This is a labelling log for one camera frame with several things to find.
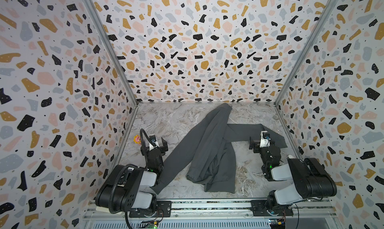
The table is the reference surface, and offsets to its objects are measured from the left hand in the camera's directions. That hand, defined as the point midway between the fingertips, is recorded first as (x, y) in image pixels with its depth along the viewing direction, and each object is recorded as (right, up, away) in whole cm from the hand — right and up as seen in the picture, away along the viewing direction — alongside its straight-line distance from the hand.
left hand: (152, 138), depth 86 cm
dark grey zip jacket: (+31, -9, -2) cm, 32 cm away
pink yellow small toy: (-13, -2, +9) cm, 16 cm away
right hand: (+62, +2, +3) cm, 62 cm away
